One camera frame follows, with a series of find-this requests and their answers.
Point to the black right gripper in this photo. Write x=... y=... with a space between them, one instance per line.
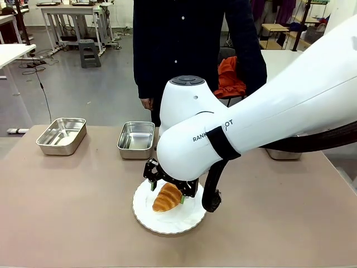
x=196 y=186

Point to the golden croissant bread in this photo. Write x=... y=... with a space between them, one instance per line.
x=167 y=198

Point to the person's left forearm dark sleeve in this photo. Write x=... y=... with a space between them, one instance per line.
x=252 y=69

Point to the person's right forearm dark sleeve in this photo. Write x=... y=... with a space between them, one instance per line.
x=142 y=81

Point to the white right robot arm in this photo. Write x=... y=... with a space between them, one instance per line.
x=251 y=117

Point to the steel rectangular container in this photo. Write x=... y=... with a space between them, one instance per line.
x=62 y=148
x=135 y=152
x=284 y=155

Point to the person's right hand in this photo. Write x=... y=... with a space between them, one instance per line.
x=146 y=104

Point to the white scalloped plate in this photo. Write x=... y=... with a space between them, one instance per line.
x=167 y=223

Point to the orange cloth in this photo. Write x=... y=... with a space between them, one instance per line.
x=230 y=78

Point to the person in dark shirt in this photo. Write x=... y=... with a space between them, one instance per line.
x=189 y=56

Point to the black chair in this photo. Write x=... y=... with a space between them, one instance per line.
x=227 y=53

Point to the grey plastic step stool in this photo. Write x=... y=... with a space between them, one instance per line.
x=89 y=54

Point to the large white table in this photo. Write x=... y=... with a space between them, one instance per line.
x=276 y=61

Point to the white-framed workbench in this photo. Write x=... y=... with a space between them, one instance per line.
x=72 y=16

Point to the small white desk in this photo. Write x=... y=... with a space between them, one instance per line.
x=12 y=54

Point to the purple hanging clothes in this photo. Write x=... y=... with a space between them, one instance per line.
x=281 y=11

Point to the black pole on white table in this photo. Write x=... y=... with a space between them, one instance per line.
x=301 y=25

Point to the grey plastic crate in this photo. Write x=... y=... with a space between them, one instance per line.
x=314 y=35

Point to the black stand pole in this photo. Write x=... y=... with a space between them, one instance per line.
x=23 y=22

